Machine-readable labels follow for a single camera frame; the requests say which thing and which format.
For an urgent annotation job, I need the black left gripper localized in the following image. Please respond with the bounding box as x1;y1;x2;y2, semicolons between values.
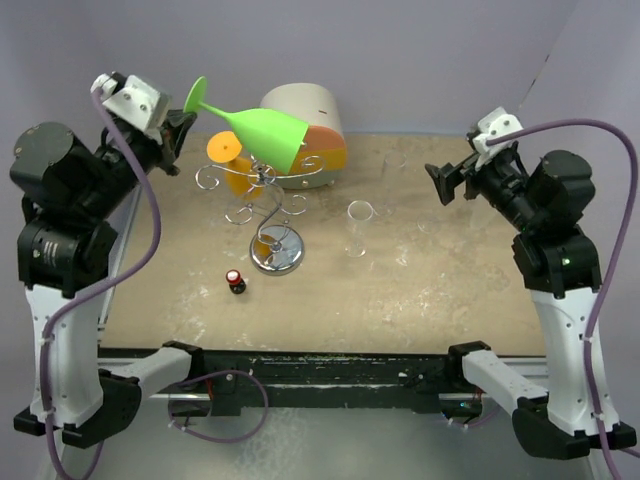
77;107;195;220

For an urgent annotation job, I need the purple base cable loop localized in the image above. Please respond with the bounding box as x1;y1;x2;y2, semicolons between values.
167;368;270;443

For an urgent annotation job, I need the orange plastic wine glass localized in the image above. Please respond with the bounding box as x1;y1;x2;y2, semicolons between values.
206;131;263;202

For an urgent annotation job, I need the clear flute glass front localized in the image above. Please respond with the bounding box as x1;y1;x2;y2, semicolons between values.
345;200;374;258

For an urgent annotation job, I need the clear flute glass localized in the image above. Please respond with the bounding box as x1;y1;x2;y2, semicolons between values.
416;202;442;235
345;200;374;258
375;150;407;217

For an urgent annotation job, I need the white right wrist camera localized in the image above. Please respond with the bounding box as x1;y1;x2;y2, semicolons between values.
468;107;523;171

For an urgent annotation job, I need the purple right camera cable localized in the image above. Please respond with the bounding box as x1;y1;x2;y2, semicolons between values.
487;118;640;480

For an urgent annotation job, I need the white round drawer cabinet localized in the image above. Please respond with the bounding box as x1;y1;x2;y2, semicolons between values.
260;83;348;190

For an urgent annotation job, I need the clear flute glass back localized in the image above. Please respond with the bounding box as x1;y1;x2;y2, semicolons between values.
375;150;407;217

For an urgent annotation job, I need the black mounting rail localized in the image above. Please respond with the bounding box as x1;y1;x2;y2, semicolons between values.
99;349;484;417

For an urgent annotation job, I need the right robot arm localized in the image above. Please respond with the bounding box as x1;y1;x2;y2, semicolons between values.
425;146;637;460

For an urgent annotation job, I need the purple camera cable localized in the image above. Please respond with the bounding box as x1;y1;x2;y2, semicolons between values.
42;89;162;480
487;118;640;480

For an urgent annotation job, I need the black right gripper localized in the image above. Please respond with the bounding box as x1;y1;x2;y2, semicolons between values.
426;144;544;231

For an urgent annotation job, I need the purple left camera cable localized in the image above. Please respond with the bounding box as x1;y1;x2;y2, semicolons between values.
42;89;162;480

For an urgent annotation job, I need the green plastic wine glass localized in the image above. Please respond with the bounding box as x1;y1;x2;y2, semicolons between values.
183;76;309;174

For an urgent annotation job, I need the chrome wine glass rack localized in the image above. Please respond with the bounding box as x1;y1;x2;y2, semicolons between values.
195;156;308;276

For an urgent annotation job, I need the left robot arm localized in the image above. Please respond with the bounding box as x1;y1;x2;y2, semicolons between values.
10;72;206;449

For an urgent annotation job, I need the small red-capped bottle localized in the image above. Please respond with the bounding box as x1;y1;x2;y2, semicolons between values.
225;269;246;295

